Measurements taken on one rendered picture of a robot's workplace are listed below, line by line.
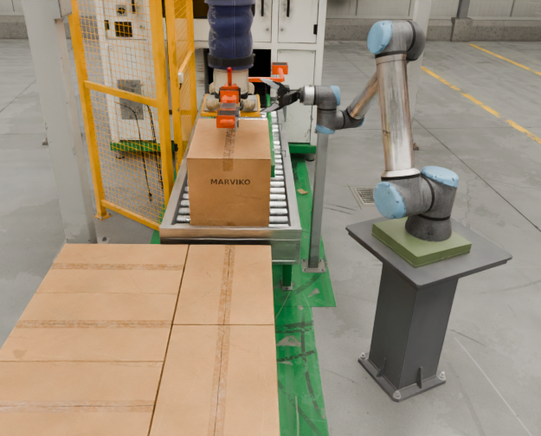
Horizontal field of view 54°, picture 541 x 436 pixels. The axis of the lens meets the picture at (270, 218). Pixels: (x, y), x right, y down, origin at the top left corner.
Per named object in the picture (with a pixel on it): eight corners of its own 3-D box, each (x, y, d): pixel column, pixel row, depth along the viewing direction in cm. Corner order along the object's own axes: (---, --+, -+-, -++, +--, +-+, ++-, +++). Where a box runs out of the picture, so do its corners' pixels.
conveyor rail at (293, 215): (275, 120, 475) (275, 99, 466) (280, 120, 475) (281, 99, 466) (289, 260, 272) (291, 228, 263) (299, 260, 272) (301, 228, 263)
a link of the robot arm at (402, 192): (433, 214, 205) (418, 15, 194) (397, 222, 197) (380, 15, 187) (407, 212, 218) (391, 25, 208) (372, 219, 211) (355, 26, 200)
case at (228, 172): (200, 182, 320) (197, 118, 301) (266, 182, 321) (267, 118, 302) (189, 231, 267) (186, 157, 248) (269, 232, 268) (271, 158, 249)
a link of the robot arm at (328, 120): (343, 133, 249) (344, 107, 244) (322, 136, 244) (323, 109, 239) (331, 129, 256) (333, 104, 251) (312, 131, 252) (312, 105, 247)
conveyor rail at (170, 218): (202, 118, 473) (202, 98, 464) (208, 119, 473) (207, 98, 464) (162, 259, 270) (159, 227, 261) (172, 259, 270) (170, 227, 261)
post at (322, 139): (307, 263, 344) (317, 114, 296) (318, 263, 344) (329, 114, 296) (308, 269, 338) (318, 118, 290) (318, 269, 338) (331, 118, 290)
